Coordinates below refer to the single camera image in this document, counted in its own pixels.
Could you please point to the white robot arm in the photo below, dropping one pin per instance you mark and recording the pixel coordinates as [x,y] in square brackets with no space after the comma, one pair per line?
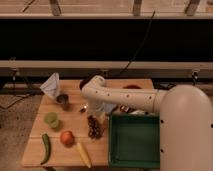
[185,119]

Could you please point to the green plastic cup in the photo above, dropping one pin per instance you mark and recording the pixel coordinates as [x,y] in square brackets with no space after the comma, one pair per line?
[51,119]

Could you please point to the white black small object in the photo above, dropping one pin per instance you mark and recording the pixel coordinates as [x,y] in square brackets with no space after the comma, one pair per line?
[139,112]

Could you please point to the red apple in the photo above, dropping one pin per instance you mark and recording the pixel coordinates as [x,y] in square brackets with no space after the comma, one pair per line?
[67,138]

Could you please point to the metal spoon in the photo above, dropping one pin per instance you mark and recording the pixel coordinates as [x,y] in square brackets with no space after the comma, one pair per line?
[83,109]

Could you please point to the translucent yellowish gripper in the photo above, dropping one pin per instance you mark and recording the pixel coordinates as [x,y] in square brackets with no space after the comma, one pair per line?
[98,112]

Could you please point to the small metal cup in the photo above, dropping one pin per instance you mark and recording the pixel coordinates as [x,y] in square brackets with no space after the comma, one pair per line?
[63,100]

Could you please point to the dark maroon bowl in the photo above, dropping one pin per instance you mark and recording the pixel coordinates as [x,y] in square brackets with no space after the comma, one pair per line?
[83,83]

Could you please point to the green chili pepper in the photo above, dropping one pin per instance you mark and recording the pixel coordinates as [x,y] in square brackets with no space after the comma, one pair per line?
[47,146]

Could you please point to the dark purple grape bunch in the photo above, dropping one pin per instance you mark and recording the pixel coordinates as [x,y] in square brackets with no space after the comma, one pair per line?
[95,131]

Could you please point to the blue sponge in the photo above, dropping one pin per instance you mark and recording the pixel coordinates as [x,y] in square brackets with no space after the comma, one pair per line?
[109,108]

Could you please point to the white folded cloth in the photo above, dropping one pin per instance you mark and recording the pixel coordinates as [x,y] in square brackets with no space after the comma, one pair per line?
[51,87]

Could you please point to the green tray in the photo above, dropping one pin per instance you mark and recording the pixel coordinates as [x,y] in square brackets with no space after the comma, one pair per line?
[134,141]

